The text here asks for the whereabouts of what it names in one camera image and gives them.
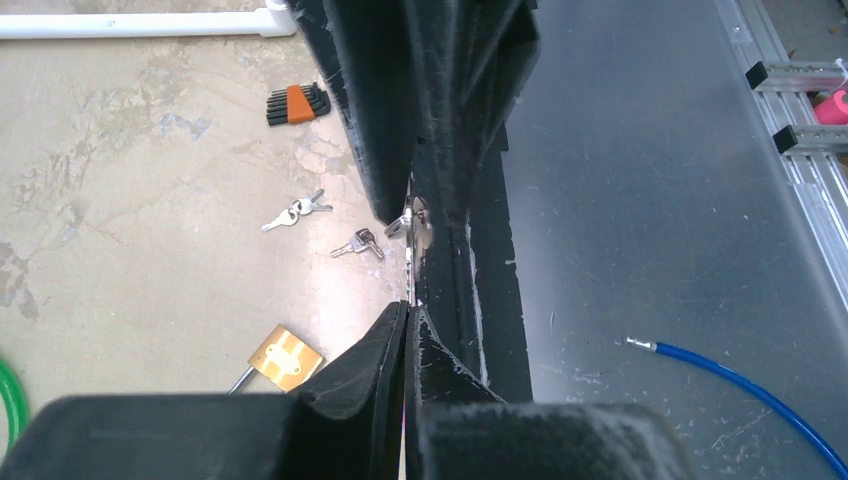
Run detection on red blue wire pair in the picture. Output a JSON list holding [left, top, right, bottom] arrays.
[[625, 336, 848, 478]]

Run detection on green cable lock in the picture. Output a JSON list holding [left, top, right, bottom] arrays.
[[1, 361, 30, 452]]

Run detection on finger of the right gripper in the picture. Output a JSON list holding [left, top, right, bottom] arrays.
[[288, 0, 419, 224], [404, 1, 539, 199]]

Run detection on orange hex key set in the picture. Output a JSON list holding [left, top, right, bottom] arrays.
[[266, 82, 331, 126]]

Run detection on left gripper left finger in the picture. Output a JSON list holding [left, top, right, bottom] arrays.
[[291, 301, 409, 479]]

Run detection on black headed key bunch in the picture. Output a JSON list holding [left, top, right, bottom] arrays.
[[330, 228, 385, 260]]

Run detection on large brass padlock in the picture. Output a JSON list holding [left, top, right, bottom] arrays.
[[227, 325, 324, 395]]

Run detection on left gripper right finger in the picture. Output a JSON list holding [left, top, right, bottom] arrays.
[[405, 307, 500, 479]]

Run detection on white pvc pipe frame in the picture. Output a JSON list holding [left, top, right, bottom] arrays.
[[1, 1, 297, 40]]

